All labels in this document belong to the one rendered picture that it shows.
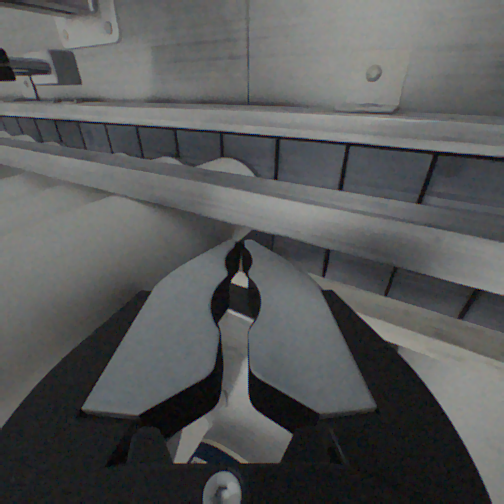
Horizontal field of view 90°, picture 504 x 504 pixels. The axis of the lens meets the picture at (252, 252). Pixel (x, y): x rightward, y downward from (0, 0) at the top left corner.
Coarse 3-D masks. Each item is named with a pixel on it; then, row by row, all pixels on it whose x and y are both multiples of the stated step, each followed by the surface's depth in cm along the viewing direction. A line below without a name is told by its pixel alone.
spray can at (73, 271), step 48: (0, 240) 7; (48, 240) 8; (96, 240) 8; (144, 240) 9; (192, 240) 11; (0, 288) 6; (48, 288) 7; (96, 288) 8; (144, 288) 9; (0, 336) 6; (48, 336) 7; (0, 384) 6
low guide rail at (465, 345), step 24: (240, 264) 16; (336, 288) 15; (360, 312) 13; (384, 312) 13; (408, 312) 13; (432, 312) 13; (384, 336) 13; (408, 336) 12; (432, 336) 12; (456, 336) 12; (480, 336) 12; (456, 360) 11; (480, 360) 11
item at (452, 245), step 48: (0, 144) 14; (48, 144) 13; (144, 192) 9; (192, 192) 8; (240, 192) 7; (288, 192) 7; (336, 192) 7; (336, 240) 7; (384, 240) 6; (432, 240) 5; (480, 240) 5; (480, 288) 5
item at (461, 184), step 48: (96, 144) 22; (144, 144) 20; (192, 144) 17; (240, 144) 16; (288, 144) 14; (336, 144) 13; (384, 192) 13; (432, 192) 12; (480, 192) 11; (240, 240) 19; (288, 240) 17; (384, 288) 15; (432, 288) 14
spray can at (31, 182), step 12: (132, 156) 20; (0, 180) 15; (12, 180) 15; (24, 180) 15; (36, 180) 15; (48, 180) 16; (60, 180) 16; (0, 192) 14; (12, 192) 14; (24, 192) 14
